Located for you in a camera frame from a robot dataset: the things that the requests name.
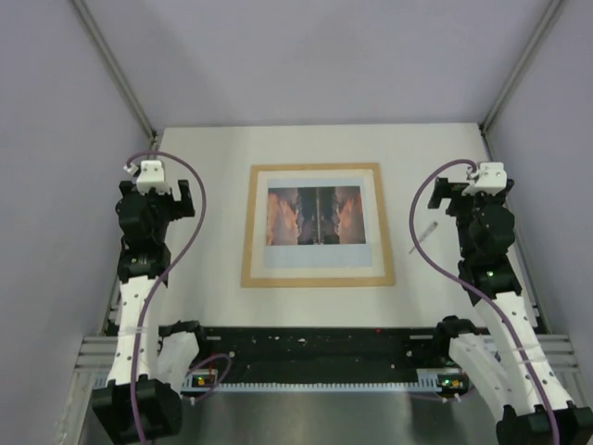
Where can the right aluminium corner post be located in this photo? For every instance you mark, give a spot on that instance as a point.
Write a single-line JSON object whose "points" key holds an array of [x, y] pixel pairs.
{"points": [[536, 39]]}

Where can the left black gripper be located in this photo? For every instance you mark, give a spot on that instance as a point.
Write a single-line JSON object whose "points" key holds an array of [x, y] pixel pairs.
{"points": [[185, 209]]}

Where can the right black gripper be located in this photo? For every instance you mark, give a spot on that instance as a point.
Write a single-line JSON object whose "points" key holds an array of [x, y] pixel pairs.
{"points": [[443, 189]]}

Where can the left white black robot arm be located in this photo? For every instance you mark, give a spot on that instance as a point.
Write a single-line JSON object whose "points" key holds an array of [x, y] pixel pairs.
{"points": [[141, 400]]}

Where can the aluminium front rail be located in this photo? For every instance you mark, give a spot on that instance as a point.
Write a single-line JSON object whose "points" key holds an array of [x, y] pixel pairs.
{"points": [[99, 352]]}

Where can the grey slotted cable duct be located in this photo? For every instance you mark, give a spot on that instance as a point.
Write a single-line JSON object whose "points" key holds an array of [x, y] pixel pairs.
{"points": [[423, 381]]}

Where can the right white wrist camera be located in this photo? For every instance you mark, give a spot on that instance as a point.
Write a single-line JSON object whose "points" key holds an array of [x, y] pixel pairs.
{"points": [[487, 177]]}

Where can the aluminium corner post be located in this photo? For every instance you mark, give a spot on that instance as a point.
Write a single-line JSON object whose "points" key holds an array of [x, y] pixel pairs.
{"points": [[536, 39], [113, 68]]}

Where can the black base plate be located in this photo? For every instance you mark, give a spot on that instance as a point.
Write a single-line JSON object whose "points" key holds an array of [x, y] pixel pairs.
{"points": [[321, 355]]}

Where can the orange sky photo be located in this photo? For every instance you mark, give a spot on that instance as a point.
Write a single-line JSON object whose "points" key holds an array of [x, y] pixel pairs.
{"points": [[316, 223]]}

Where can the left aluminium corner post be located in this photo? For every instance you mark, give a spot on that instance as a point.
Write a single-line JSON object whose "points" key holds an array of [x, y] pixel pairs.
{"points": [[113, 68]]}

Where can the light wooden picture frame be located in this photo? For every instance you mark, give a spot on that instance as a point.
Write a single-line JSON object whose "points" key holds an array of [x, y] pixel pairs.
{"points": [[256, 275]]}

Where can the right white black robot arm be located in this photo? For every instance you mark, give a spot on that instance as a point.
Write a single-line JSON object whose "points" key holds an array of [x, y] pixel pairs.
{"points": [[527, 400]]}

